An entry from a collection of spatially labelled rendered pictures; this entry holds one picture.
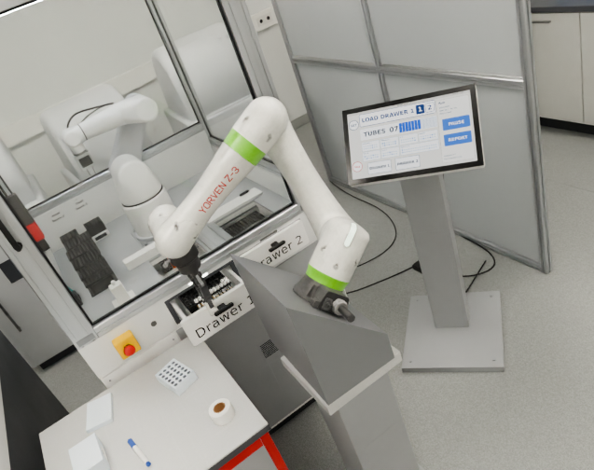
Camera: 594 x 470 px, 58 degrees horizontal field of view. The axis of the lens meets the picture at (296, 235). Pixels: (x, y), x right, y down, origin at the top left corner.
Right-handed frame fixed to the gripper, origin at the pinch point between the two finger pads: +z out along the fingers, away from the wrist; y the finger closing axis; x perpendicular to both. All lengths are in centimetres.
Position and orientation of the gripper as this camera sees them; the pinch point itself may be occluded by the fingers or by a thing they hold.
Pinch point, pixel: (211, 305)
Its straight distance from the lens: 184.1
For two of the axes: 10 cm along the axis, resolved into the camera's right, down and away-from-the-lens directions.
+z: 3.1, 8.0, 5.1
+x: 8.0, -5.1, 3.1
